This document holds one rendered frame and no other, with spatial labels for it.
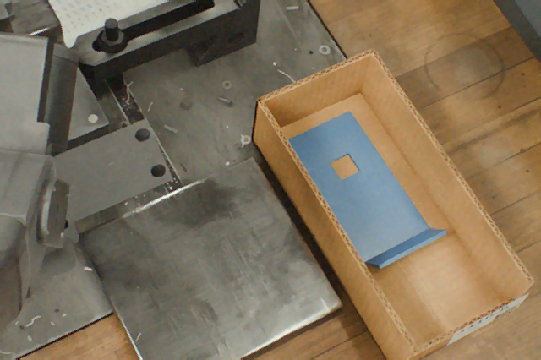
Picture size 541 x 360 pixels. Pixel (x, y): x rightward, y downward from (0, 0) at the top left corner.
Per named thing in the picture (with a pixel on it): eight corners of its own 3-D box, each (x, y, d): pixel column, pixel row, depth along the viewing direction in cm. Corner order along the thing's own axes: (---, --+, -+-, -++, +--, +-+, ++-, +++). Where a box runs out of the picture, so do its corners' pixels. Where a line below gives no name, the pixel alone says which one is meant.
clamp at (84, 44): (90, 113, 95) (81, 52, 86) (75, 85, 96) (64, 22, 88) (234, 54, 99) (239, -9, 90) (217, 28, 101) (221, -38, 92)
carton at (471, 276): (391, 377, 87) (410, 348, 80) (250, 142, 96) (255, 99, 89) (515, 310, 91) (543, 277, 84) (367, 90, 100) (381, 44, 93)
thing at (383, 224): (374, 280, 89) (379, 268, 87) (285, 143, 95) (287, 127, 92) (440, 246, 91) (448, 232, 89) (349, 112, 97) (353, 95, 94)
